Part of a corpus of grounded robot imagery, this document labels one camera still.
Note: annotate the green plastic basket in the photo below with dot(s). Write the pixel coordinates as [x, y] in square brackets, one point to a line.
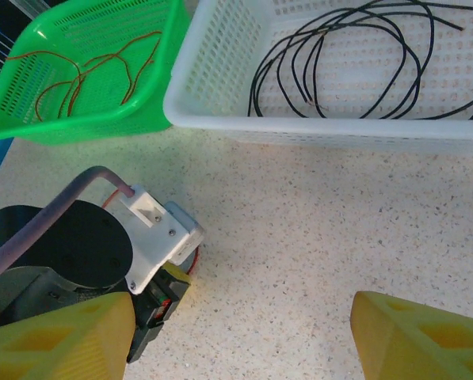
[81, 122]

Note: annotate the white plastic basket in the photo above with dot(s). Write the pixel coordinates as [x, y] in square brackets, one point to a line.
[299, 130]

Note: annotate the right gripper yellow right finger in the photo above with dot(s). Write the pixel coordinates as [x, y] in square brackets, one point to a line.
[426, 344]

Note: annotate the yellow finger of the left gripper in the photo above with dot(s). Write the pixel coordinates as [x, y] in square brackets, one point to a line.
[177, 273]

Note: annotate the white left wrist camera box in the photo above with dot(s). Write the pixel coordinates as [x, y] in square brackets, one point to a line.
[161, 237]

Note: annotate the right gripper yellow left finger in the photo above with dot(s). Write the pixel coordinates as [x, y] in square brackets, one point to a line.
[54, 344]

